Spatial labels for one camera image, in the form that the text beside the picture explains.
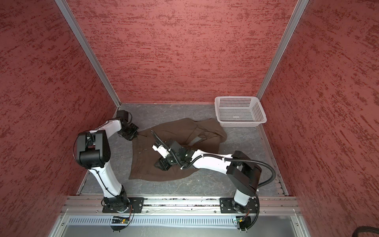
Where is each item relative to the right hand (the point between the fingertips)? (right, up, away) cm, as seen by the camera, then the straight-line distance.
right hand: (157, 166), depth 77 cm
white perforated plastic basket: (+57, +31, +40) cm, 76 cm away
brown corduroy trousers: (+18, +14, +23) cm, 33 cm away
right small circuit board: (+44, -26, -6) cm, 52 cm away
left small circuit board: (-18, -26, -4) cm, 32 cm away
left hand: (-19, +14, +22) cm, 32 cm away
